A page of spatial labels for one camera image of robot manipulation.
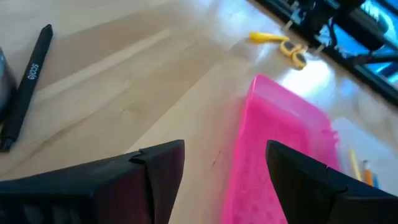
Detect pink plastic box lid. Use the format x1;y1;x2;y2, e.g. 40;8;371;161
221;73;341;224

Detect yellow handled scissors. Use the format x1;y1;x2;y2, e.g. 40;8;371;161
279;39;326;72

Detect clear plastic supply box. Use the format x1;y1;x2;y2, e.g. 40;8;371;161
331;117;398;197

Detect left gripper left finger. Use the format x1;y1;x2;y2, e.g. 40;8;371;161
0;139;186;224

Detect black pen white print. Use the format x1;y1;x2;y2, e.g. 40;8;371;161
0;24;54;153

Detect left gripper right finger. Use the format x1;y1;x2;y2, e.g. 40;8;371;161
265;140;398;224

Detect yellow highlighter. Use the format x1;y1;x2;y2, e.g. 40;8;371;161
248;30;290;44
348;148;363;182

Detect orange pencil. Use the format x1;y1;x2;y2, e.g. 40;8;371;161
361;159;374;187

